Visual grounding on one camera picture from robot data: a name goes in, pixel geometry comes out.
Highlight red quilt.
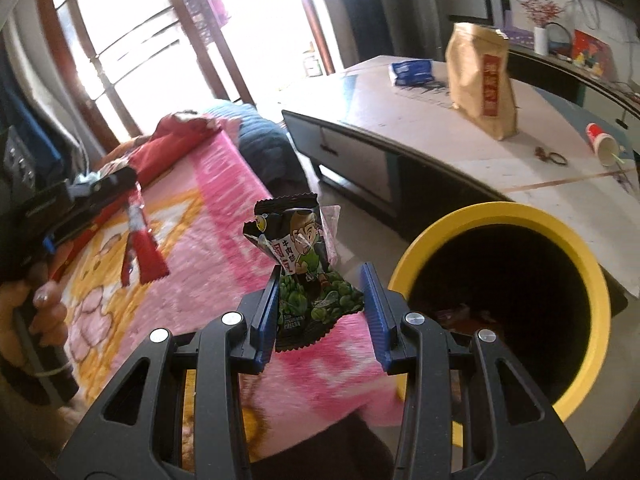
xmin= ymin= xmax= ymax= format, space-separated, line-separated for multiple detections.
xmin=96 ymin=112 xmax=227 ymax=188

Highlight person left hand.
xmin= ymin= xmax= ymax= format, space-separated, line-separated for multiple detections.
xmin=0 ymin=242 xmax=73 ymax=368

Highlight coffee table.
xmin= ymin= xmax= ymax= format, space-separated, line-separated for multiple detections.
xmin=282 ymin=55 xmax=639 ymax=296

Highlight red candy wrapper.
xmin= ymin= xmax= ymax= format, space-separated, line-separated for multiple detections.
xmin=120 ymin=184 xmax=170 ymax=287

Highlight pink cartoon blanket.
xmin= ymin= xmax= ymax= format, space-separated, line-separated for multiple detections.
xmin=63 ymin=132 xmax=402 ymax=460

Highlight blue tissue pack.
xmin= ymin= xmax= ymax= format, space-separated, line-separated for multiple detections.
xmin=388 ymin=58 xmax=435 ymax=87

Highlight white vase red flowers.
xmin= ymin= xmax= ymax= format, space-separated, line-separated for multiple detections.
xmin=521 ymin=0 xmax=563 ymax=56

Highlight green pea snack packet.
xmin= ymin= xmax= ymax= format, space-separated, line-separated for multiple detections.
xmin=243 ymin=193 xmax=363 ymax=352

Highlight tv cabinet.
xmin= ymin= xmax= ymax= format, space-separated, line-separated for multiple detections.
xmin=508 ymin=46 xmax=639 ymax=154

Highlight yellow rimmed trash bin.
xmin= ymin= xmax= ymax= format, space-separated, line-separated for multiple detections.
xmin=388 ymin=202 xmax=612 ymax=420

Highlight red paper cup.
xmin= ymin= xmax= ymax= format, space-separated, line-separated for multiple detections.
xmin=586 ymin=122 xmax=620 ymax=167

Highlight red picture box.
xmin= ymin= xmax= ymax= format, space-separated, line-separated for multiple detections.
xmin=572 ymin=29 xmax=616 ymax=80

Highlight brown paper bag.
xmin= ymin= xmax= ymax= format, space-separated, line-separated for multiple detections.
xmin=446 ymin=22 xmax=518 ymax=141

